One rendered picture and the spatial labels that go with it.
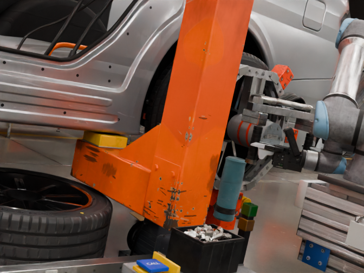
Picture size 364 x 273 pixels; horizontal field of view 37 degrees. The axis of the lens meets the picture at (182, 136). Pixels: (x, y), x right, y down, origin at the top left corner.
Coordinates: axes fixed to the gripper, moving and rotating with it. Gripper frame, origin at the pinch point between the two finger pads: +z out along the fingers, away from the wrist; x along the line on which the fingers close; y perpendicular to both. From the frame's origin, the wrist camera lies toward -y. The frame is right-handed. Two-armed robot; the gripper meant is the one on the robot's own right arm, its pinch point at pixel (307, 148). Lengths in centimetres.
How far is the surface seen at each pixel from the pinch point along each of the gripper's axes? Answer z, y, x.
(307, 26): -35, 57, -42
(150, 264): 95, -35, 24
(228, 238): 67, -28, 26
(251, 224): 56, -24, 25
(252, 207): 58, -18, 25
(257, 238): -107, -83, -100
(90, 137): 76, -13, -50
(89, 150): 77, -18, -47
